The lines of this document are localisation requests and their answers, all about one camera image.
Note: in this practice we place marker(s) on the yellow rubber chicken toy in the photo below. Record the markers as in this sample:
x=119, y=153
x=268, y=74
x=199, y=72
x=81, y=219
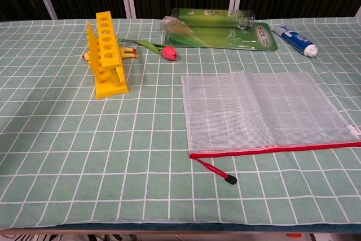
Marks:
x=128, y=53

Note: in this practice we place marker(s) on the yellow test tube rack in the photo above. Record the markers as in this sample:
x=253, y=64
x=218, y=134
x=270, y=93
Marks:
x=108, y=43

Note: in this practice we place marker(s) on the pink artificial tulip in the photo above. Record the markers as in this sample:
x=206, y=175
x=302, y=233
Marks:
x=169, y=52

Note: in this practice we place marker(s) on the white mesh zipper pouch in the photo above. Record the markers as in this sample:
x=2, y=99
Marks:
x=253, y=111

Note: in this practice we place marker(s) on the green blister package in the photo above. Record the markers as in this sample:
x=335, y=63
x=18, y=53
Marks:
x=225, y=35

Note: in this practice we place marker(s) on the green checkered tablecloth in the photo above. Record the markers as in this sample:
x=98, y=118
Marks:
x=84, y=153

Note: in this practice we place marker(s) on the white blue toothpaste tube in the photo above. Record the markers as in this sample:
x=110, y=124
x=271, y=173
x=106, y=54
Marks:
x=296, y=40

